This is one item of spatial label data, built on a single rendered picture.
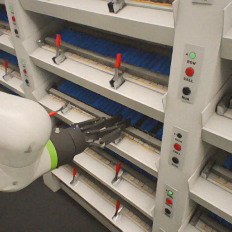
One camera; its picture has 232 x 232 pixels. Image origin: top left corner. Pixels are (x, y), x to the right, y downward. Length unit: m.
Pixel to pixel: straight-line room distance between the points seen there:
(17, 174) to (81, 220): 0.80
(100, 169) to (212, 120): 0.54
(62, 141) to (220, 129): 0.36
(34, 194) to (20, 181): 0.89
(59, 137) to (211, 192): 0.40
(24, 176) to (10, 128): 0.14
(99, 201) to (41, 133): 0.73
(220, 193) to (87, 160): 0.54
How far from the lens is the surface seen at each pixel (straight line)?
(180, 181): 0.72
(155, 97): 0.68
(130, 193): 0.95
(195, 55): 0.55
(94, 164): 1.04
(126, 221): 1.11
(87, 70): 0.84
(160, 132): 0.81
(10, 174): 0.56
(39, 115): 0.49
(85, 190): 1.22
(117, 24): 0.67
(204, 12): 0.53
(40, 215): 1.38
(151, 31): 0.61
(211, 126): 0.60
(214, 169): 0.73
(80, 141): 0.67
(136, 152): 0.80
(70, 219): 1.34
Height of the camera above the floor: 1.06
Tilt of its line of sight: 33 degrees down
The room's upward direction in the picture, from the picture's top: straight up
